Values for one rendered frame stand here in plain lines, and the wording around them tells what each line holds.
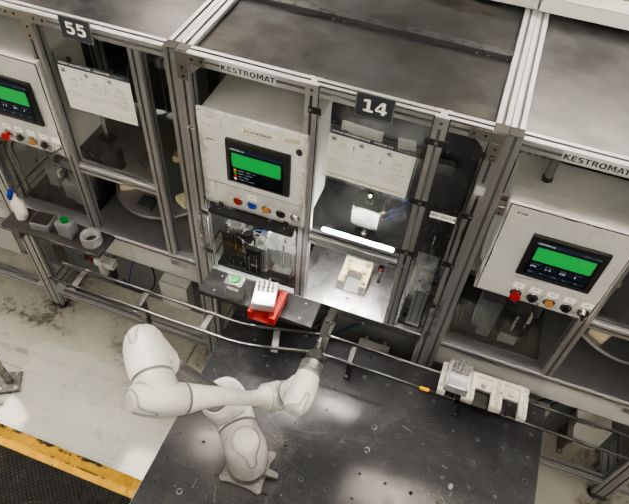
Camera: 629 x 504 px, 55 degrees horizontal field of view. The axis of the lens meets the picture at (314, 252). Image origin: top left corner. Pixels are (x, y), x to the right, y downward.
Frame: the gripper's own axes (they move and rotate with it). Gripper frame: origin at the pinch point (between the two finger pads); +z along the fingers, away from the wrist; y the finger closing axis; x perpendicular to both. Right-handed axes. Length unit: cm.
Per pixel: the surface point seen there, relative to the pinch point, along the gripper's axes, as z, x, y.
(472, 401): 1, -63, -25
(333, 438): -27, -14, -44
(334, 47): 47, 22, 89
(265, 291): 10.6, 32.6, -10.5
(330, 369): 3.9, -2.1, -44.4
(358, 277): 39.9, -1.5, -19.2
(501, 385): 12, -73, -24
